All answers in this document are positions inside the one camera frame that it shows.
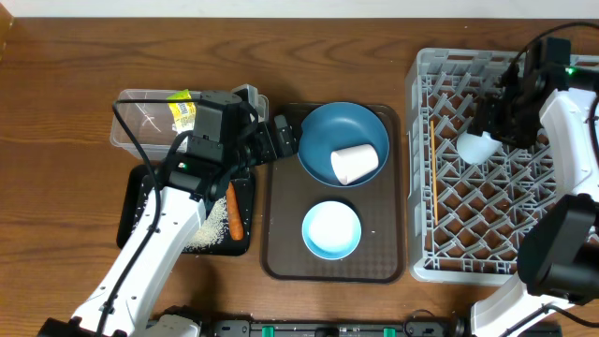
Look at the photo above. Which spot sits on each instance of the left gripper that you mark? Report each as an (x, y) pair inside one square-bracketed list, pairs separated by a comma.
[(288, 139)]

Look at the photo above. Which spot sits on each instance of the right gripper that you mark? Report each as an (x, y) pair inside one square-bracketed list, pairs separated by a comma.
[(486, 121)]

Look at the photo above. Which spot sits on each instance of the light blue cup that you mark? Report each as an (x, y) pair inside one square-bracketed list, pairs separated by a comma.
[(475, 150)]

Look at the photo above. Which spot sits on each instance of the pink cup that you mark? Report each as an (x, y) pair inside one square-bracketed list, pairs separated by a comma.
[(354, 163)]

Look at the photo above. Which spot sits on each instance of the wooden chopstick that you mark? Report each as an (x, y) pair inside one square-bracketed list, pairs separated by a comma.
[(434, 174)]

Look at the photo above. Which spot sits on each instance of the orange carrot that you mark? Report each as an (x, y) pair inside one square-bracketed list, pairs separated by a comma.
[(233, 214)]

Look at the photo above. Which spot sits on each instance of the light blue rice bowl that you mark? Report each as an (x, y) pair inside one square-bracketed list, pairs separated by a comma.
[(331, 230)]

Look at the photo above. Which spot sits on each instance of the yellow green snack wrapper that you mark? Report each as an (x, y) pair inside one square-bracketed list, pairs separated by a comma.
[(184, 113)]

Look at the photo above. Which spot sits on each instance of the grey dishwasher rack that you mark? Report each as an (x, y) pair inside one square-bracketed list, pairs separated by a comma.
[(484, 210)]

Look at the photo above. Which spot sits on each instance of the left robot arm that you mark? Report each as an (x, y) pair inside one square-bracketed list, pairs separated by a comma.
[(123, 302)]

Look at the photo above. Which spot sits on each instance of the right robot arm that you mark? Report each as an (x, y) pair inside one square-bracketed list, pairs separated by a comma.
[(556, 267)]

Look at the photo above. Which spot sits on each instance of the dark blue plate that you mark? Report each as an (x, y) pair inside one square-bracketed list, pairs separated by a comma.
[(335, 126)]

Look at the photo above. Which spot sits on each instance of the brown serving tray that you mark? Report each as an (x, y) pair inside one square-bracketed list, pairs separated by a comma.
[(380, 255)]

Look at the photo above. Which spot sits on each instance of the white rice pile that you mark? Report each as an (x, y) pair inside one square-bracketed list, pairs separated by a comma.
[(210, 229)]

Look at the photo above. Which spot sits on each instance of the clear plastic bin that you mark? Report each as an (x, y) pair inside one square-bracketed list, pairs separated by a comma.
[(153, 125)]

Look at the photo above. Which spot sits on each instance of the black plastic tray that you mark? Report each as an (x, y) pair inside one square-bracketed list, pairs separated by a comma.
[(136, 197)]

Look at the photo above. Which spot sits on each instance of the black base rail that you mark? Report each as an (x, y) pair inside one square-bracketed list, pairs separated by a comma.
[(184, 321)]

